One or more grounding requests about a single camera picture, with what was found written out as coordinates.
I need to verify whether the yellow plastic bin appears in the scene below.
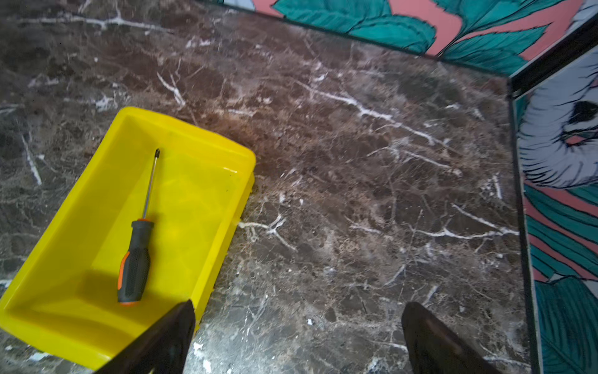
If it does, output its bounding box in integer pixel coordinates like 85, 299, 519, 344
1, 107, 255, 369

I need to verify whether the black orange screwdriver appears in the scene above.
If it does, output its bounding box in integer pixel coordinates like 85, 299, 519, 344
118, 148, 160, 305

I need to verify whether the right black frame post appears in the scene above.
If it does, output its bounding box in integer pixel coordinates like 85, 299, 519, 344
509, 15, 597, 101

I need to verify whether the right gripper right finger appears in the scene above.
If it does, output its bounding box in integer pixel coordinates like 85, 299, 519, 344
401, 302, 500, 374

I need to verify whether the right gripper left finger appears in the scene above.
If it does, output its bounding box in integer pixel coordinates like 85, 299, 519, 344
95, 300, 196, 374

